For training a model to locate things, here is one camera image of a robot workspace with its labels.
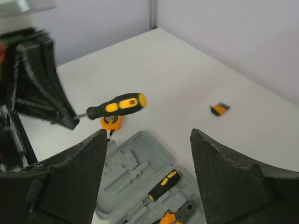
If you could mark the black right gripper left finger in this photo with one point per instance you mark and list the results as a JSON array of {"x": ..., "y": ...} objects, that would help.
[{"x": 62, "y": 189}]

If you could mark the orange black pliers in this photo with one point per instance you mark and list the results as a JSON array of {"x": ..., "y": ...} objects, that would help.
[{"x": 181, "y": 216}]

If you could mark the screwdriver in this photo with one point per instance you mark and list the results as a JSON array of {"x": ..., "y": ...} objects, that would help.
[
  {"x": 119, "y": 106},
  {"x": 168, "y": 182}
]

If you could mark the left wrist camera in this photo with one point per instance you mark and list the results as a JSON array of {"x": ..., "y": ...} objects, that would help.
[{"x": 15, "y": 14}]

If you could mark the orange tape measure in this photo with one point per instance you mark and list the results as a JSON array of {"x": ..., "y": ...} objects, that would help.
[{"x": 111, "y": 124}]

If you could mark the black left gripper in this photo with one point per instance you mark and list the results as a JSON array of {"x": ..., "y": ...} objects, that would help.
[{"x": 29, "y": 84}]

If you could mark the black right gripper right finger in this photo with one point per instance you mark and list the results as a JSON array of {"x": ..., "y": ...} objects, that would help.
[{"x": 236, "y": 189}]

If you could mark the grey plastic tool case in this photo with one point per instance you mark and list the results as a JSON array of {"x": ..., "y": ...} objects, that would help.
[{"x": 130, "y": 171}]

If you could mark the orange hex key set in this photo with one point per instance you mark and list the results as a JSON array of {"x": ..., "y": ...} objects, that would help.
[{"x": 219, "y": 109}]

